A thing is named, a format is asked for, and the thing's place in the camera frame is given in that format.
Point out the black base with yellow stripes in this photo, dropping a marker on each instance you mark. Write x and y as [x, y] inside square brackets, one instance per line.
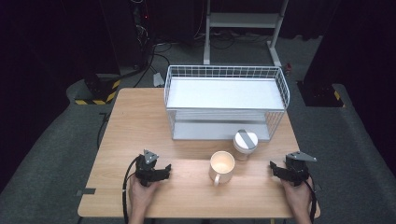
[102, 90]

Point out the small red object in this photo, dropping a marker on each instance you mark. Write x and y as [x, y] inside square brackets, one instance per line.
[288, 67]

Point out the white tumbler with grey-striped lid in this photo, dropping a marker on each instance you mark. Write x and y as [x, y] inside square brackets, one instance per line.
[245, 144]

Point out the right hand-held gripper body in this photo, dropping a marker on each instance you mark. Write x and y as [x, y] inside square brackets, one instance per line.
[297, 169]

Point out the black base with yellow mark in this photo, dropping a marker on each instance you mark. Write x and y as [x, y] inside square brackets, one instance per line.
[320, 95]

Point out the person's left hand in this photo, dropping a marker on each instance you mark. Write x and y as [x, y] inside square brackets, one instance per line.
[141, 196]

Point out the cream ceramic mug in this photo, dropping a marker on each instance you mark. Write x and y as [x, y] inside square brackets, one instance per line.
[222, 168]

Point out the grey tape piece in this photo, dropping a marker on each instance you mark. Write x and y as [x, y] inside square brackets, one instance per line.
[86, 192]

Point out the white metal stand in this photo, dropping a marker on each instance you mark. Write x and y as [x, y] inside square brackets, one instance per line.
[243, 20]

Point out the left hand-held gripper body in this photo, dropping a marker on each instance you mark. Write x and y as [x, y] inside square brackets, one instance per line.
[146, 169]

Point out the person's right hand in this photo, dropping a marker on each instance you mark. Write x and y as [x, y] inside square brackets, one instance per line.
[295, 196]

